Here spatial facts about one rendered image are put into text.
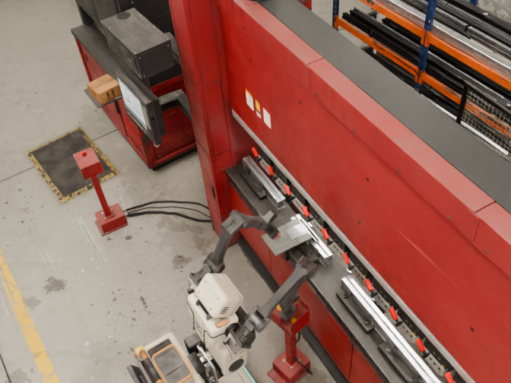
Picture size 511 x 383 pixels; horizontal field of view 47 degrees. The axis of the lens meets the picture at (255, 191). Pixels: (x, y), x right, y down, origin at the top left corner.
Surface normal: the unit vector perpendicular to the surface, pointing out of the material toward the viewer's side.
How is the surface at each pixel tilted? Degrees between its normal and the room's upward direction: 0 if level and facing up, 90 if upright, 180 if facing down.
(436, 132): 0
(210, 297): 48
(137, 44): 0
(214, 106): 90
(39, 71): 0
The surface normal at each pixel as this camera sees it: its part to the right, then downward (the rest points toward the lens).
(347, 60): -0.07, -0.68
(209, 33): 0.49, 0.62
